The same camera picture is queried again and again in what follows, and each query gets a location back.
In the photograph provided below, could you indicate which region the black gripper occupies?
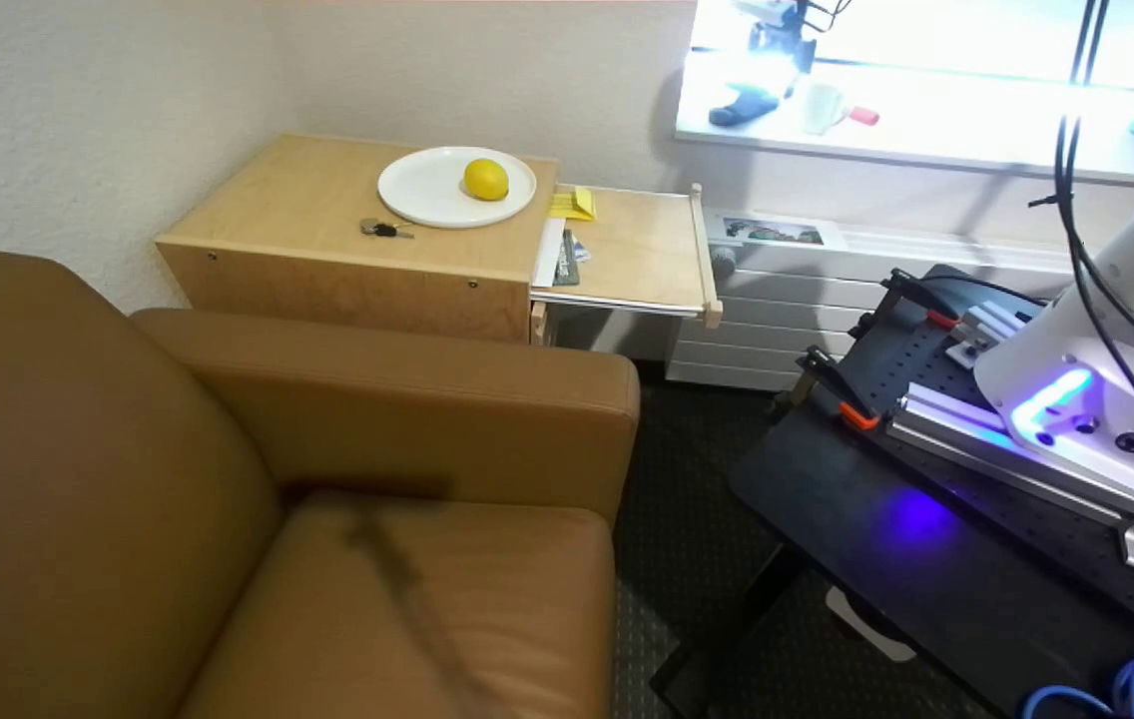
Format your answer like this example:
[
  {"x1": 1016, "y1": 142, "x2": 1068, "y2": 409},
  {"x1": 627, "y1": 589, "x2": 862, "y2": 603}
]
[{"x1": 739, "y1": 0, "x2": 826, "y2": 69}]

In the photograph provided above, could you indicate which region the dark blue sock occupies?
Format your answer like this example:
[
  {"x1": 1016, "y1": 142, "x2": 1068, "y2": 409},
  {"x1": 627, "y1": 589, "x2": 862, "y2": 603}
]
[{"x1": 707, "y1": 81, "x2": 787, "y2": 131}]

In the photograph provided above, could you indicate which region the white windowsill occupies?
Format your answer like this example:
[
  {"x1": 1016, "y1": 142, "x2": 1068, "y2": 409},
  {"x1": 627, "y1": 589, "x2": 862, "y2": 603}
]
[{"x1": 671, "y1": 119, "x2": 1134, "y2": 190}]

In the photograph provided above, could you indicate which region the wooden pull-out nightstand shelf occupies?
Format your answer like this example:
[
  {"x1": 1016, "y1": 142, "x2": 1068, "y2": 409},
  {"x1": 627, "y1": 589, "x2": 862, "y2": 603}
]
[{"x1": 532, "y1": 180, "x2": 729, "y2": 330}]

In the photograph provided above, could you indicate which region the light wooden nightstand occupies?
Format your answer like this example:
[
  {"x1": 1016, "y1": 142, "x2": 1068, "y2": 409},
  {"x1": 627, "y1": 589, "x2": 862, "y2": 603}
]
[{"x1": 154, "y1": 131, "x2": 564, "y2": 346}]

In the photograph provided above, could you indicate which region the white cup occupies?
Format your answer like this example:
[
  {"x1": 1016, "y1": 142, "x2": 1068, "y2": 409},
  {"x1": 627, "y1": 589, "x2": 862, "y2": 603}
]
[{"x1": 803, "y1": 81, "x2": 854, "y2": 141}]

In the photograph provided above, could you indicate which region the yellow folded paper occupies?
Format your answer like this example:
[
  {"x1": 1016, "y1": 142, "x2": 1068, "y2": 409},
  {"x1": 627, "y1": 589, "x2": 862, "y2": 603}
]
[{"x1": 552, "y1": 184, "x2": 605, "y2": 227}]

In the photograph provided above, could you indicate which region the black orange clamp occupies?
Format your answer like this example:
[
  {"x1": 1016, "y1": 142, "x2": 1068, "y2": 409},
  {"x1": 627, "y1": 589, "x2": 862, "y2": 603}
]
[
  {"x1": 880, "y1": 268, "x2": 983, "y2": 336},
  {"x1": 799, "y1": 343, "x2": 887, "y2": 437}
]

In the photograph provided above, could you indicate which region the yellow lemon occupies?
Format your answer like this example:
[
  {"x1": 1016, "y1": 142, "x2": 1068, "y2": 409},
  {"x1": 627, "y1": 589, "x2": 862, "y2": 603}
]
[{"x1": 461, "y1": 155, "x2": 516, "y2": 202}]

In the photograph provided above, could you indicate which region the white round plate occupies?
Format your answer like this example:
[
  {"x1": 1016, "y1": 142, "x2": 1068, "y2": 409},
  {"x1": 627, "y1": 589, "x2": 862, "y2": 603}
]
[{"x1": 376, "y1": 141, "x2": 545, "y2": 231}]

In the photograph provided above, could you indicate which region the small dark object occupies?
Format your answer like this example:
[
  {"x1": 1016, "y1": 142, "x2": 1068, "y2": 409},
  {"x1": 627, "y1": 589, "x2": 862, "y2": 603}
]
[{"x1": 355, "y1": 215, "x2": 420, "y2": 243}]

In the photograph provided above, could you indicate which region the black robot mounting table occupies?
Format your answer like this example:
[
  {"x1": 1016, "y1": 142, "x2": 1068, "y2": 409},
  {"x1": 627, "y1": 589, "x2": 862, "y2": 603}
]
[{"x1": 653, "y1": 260, "x2": 1134, "y2": 719}]

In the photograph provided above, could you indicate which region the brown leather armchair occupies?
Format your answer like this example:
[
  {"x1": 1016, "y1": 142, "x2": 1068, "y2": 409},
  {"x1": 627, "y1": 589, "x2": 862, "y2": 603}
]
[{"x1": 0, "y1": 240, "x2": 642, "y2": 719}]

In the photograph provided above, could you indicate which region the white wall heater unit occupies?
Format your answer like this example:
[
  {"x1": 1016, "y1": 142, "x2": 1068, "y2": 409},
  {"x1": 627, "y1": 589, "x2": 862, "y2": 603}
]
[{"x1": 663, "y1": 212, "x2": 1091, "y2": 395}]

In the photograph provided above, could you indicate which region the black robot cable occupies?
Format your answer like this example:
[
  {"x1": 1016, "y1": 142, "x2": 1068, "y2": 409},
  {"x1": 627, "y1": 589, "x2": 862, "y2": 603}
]
[{"x1": 1025, "y1": 0, "x2": 1134, "y2": 471}]

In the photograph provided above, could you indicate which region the aluminium rail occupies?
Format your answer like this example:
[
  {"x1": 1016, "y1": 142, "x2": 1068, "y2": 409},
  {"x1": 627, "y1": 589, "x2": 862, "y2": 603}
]
[{"x1": 884, "y1": 374, "x2": 1134, "y2": 561}]

